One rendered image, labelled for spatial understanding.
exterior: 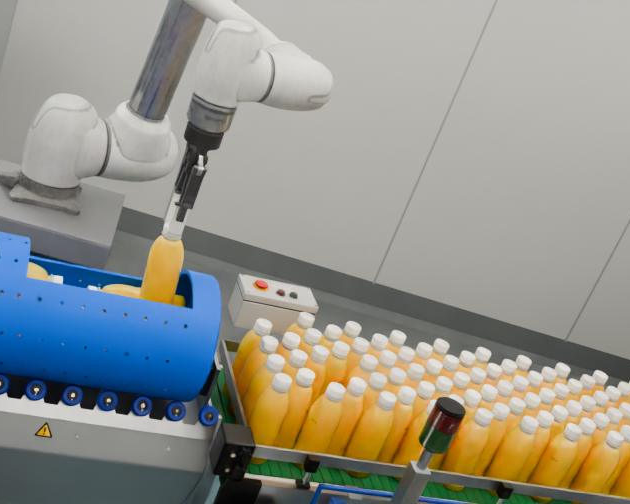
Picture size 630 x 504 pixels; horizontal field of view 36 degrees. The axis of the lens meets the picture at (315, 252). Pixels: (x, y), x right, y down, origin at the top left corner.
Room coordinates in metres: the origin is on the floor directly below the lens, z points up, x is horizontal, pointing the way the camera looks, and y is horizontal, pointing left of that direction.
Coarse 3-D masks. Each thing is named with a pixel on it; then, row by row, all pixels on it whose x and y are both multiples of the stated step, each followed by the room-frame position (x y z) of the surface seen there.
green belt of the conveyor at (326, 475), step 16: (224, 400) 2.01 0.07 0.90; (224, 416) 1.95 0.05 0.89; (256, 464) 1.81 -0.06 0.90; (272, 464) 1.84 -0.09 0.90; (288, 464) 1.86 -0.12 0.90; (224, 480) 1.76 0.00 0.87; (320, 480) 1.85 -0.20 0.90; (336, 480) 1.87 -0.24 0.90; (352, 480) 1.90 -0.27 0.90; (368, 480) 1.92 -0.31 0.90; (384, 480) 1.94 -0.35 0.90; (432, 496) 1.96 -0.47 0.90; (448, 496) 1.98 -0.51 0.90; (464, 496) 2.01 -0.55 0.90; (480, 496) 2.04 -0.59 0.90; (496, 496) 2.06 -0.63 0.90; (512, 496) 2.09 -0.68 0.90; (528, 496) 2.12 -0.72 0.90
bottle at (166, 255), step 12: (156, 240) 1.83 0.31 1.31; (168, 240) 1.82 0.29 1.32; (180, 240) 1.85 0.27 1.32; (156, 252) 1.81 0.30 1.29; (168, 252) 1.81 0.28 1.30; (180, 252) 1.83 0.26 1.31; (156, 264) 1.81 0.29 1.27; (168, 264) 1.81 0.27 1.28; (180, 264) 1.83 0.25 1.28; (144, 276) 1.82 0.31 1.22; (156, 276) 1.81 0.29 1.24; (168, 276) 1.81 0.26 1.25; (144, 288) 1.81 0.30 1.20; (156, 288) 1.81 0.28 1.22; (168, 288) 1.82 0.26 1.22; (156, 300) 1.81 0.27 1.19; (168, 300) 1.82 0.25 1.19
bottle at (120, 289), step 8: (104, 288) 1.86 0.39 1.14; (112, 288) 1.86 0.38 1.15; (120, 288) 1.86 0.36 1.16; (128, 288) 1.87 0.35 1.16; (136, 288) 1.89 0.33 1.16; (128, 296) 1.86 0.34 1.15; (136, 296) 1.87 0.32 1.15; (176, 296) 1.92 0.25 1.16; (176, 304) 1.90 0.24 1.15; (184, 304) 1.91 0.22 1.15
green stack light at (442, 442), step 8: (424, 424) 1.74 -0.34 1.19; (424, 432) 1.72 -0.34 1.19; (432, 432) 1.71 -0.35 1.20; (440, 432) 1.71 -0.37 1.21; (424, 440) 1.71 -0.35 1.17; (432, 440) 1.71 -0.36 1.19; (440, 440) 1.71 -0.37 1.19; (448, 440) 1.71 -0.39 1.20; (432, 448) 1.70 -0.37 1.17; (440, 448) 1.71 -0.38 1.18
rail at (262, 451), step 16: (256, 448) 1.76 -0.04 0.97; (272, 448) 1.78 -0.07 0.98; (320, 464) 1.82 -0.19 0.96; (336, 464) 1.84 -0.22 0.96; (352, 464) 1.85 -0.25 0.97; (368, 464) 1.87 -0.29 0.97; (384, 464) 1.88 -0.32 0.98; (432, 480) 1.94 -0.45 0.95; (448, 480) 1.95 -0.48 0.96; (464, 480) 1.97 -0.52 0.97; (480, 480) 1.98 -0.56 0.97; (496, 480) 2.00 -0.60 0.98; (544, 496) 2.06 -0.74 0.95; (560, 496) 2.07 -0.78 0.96; (576, 496) 2.09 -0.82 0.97; (592, 496) 2.11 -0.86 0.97; (608, 496) 2.13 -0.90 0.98
